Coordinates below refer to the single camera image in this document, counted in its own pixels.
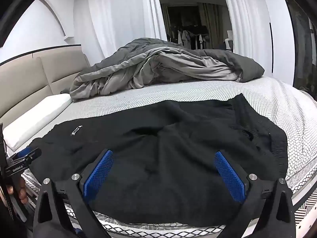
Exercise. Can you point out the white pillow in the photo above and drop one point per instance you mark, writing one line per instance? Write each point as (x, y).
(37, 119)

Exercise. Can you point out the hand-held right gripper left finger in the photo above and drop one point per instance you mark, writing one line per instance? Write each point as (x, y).
(97, 176)

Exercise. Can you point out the white curtain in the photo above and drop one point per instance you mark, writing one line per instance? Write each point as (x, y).
(118, 17)
(242, 17)

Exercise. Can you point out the black pants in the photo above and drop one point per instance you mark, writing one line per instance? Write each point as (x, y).
(161, 141)

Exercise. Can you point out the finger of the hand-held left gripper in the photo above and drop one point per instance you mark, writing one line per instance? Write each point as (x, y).
(26, 150)

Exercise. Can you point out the bed with honeycomb cover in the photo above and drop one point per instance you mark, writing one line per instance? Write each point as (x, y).
(272, 99)

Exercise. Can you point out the brown curtain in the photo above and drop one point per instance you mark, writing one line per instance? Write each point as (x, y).
(210, 17)

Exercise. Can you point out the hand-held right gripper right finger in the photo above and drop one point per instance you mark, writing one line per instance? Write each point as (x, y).
(230, 178)

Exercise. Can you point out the grey duvet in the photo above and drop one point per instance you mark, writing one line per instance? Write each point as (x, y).
(148, 72)

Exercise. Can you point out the beige padded headboard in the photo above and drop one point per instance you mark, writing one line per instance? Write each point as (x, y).
(24, 79)

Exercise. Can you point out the white chair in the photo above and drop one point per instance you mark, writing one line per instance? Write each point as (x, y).
(229, 38)

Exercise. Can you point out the person's left hand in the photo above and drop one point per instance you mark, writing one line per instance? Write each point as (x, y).
(21, 191)

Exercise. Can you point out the rack of hanging clothes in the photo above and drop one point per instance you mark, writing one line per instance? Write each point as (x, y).
(188, 36)

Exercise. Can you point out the dark glass window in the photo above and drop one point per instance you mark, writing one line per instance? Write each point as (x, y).
(304, 54)

